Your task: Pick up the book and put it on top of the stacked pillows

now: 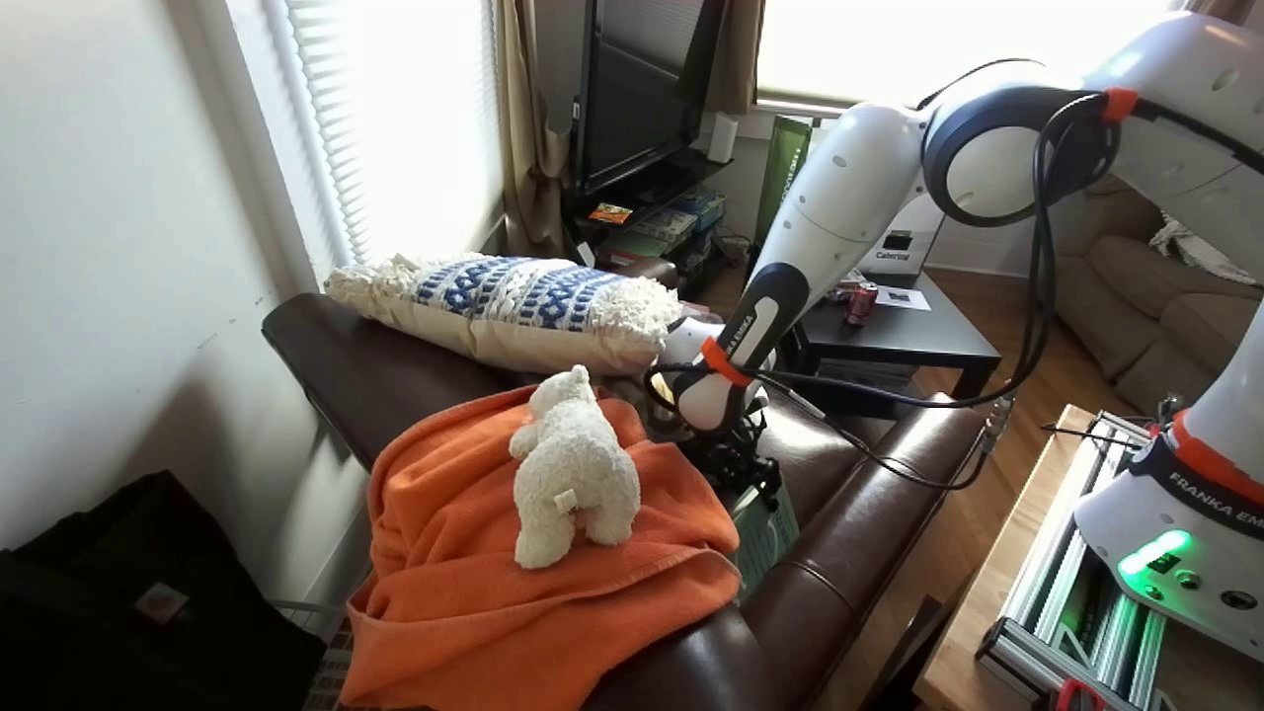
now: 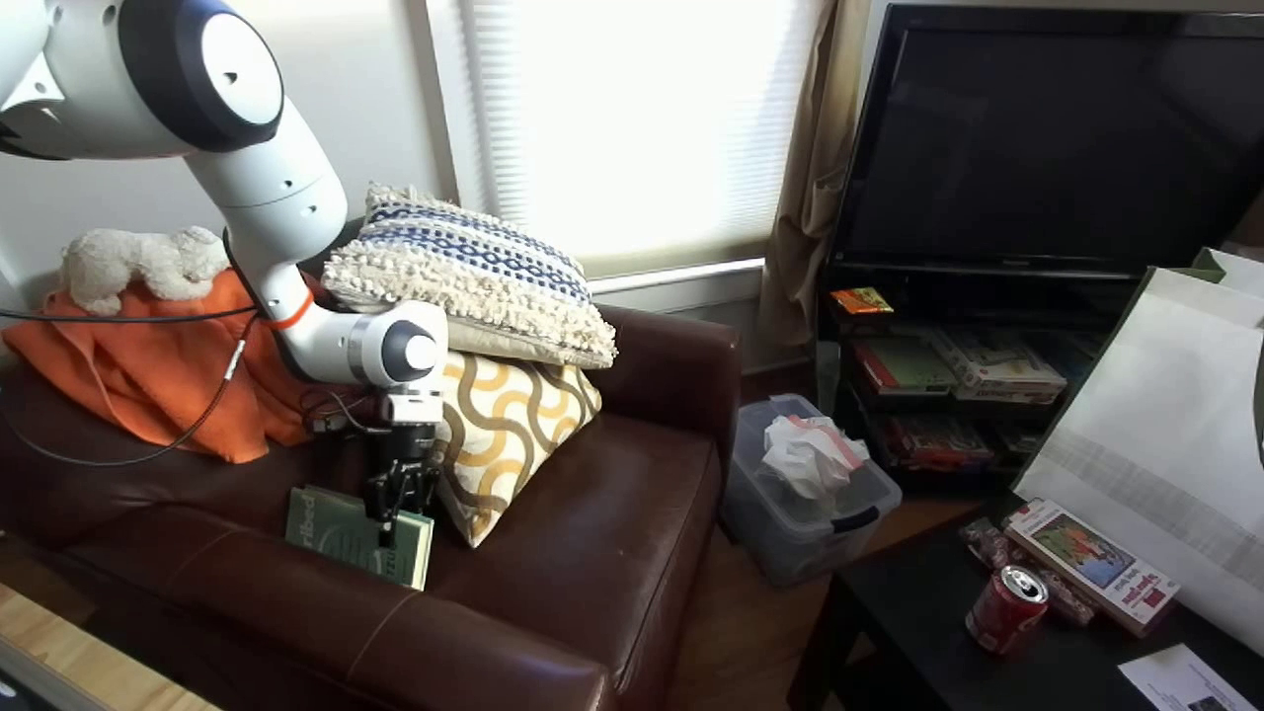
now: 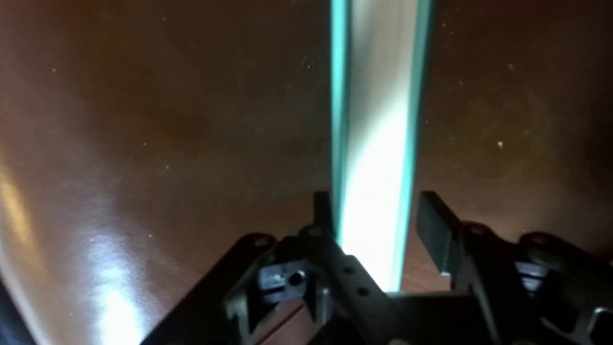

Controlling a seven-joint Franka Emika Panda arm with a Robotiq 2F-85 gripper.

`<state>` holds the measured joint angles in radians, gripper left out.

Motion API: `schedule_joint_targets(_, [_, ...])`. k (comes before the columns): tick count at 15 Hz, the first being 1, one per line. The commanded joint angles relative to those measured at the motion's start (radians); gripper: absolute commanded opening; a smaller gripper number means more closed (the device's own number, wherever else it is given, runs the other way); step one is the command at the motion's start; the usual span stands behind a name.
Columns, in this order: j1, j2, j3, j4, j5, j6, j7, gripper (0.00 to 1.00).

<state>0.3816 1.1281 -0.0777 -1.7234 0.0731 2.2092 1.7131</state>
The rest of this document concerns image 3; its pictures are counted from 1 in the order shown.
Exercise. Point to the teal paperback book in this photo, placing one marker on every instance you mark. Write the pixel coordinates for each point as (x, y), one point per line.
(376, 141)

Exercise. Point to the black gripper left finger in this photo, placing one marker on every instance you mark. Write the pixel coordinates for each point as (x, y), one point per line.
(280, 300)

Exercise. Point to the brown leather armchair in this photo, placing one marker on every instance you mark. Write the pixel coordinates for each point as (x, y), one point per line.
(159, 141)

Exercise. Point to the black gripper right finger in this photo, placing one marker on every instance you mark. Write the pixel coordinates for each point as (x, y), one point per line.
(529, 288)

